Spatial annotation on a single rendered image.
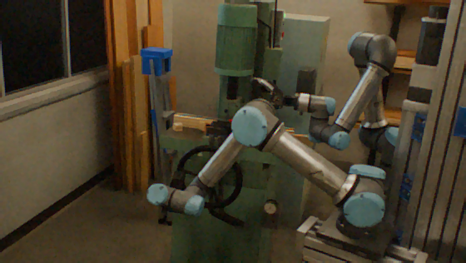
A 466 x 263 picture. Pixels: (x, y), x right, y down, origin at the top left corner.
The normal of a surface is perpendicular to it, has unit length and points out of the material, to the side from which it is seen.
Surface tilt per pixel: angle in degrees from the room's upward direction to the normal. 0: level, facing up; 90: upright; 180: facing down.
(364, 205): 94
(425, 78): 90
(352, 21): 90
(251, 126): 86
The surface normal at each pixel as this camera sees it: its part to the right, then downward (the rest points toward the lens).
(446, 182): -0.51, 0.24
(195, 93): -0.28, 0.29
